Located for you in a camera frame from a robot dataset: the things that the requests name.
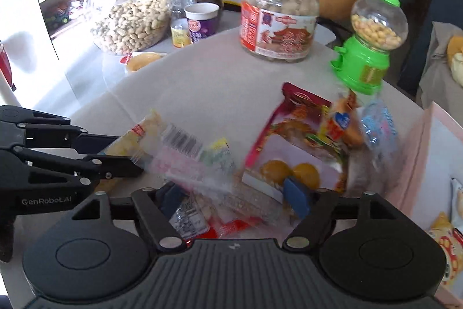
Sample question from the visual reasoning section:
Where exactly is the red peanut snack bag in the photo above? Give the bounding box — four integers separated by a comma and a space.
170, 184, 264, 241

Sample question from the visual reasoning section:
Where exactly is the yellow long cracker pack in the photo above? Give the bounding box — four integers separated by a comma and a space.
101, 110, 236, 179

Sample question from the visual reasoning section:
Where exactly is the red noodle snack bag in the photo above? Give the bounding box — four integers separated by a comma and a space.
242, 82, 350, 203

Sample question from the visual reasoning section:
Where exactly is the blue pink candy packet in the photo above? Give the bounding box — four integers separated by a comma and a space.
360, 97, 398, 172

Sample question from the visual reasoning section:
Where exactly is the yellow panda snack bag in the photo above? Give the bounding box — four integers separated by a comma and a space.
428, 212, 462, 287

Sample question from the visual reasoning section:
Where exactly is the meat floss bun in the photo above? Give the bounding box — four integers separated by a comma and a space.
318, 90, 363, 148

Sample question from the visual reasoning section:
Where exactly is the pink gift box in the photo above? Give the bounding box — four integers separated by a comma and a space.
386, 102, 463, 306

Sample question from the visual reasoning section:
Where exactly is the small jelly cup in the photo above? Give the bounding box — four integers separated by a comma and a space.
120, 52, 166, 73

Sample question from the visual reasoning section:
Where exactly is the small yellow bottle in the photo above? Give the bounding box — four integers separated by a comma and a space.
170, 0, 195, 48

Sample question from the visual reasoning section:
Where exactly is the large glass nut jar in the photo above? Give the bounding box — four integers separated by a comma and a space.
83, 0, 172, 55

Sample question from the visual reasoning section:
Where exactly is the purple paper cup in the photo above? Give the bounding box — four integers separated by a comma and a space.
184, 2, 220, 43

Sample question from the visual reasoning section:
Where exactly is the green candy dispenser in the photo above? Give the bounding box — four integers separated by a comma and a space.
330, 0, 409, 96

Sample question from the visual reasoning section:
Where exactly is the peanut jar gold lid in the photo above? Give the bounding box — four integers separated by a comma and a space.
239, 0, 319, 63

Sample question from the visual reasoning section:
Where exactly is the orange plush corgi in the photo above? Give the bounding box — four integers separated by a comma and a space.
447, 35, 463, 86

